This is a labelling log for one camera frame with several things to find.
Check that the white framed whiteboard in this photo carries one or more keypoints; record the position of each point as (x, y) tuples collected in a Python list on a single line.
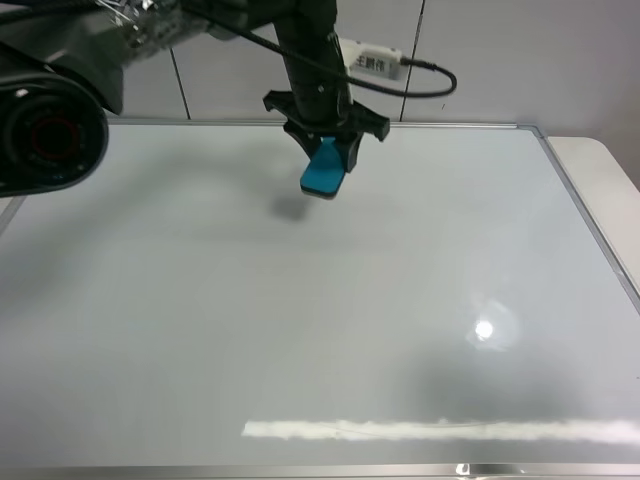
[(186, 312)]

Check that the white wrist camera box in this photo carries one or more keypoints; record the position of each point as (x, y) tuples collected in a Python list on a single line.
[(372, 60)]

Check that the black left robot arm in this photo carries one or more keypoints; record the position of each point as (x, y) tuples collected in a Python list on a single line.
[(62, 65)]

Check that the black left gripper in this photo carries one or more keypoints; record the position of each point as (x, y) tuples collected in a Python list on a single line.
[(316, 107)]

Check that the blue whiteboard eraser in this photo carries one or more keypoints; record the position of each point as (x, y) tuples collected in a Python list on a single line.
[(325, 172)]

